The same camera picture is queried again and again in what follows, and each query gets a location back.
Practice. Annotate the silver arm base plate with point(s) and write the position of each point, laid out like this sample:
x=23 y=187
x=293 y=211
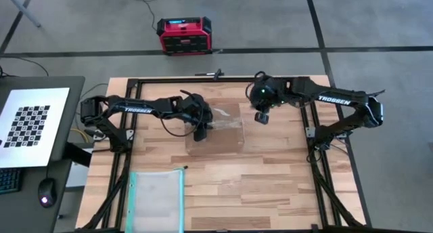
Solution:
x=129 y=135
x=311 y=131

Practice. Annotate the white checkerboard calibration board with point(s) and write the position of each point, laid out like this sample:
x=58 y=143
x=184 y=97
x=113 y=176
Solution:
x=34 y=148

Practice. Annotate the red black jobsite radio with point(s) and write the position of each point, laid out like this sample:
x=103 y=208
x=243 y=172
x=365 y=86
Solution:
x=184 y=40

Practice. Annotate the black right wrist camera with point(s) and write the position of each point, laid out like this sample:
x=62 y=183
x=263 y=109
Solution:
x=262 y=118

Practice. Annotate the black aluminium table frame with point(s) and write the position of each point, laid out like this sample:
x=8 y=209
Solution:
x=203 y=80

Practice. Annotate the black computer mouse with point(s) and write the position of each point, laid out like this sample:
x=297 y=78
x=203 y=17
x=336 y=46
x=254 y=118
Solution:
x=47 y=192

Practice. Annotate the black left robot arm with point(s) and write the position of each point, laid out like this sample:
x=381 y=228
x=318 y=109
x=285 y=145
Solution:
x=135 y=109

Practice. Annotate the white sheet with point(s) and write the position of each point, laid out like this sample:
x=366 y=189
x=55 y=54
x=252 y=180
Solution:
x=79 y=175

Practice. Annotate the grey metal pole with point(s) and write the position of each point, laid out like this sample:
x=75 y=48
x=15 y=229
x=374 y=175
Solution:
x=22 y=7

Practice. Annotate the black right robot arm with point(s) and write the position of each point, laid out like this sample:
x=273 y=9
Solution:
x=335 y=99

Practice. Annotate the brown taped cardboard box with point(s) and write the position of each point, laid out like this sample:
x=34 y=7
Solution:
x=223 y=141

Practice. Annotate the black desk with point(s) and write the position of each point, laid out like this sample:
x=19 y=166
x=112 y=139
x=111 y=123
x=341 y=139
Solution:
x=27 y=219

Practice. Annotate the teal-edged mesh zipper pouch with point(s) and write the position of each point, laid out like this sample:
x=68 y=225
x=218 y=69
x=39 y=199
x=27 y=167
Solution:
x=155 y=202

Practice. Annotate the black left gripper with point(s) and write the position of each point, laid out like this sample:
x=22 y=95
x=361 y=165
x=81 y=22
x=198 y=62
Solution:
x=198 y=109

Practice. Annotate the black backlit keyboard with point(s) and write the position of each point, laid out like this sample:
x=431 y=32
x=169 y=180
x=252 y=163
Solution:
x=10 y=180

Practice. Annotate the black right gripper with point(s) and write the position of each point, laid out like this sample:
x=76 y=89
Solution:
x=267 y=94

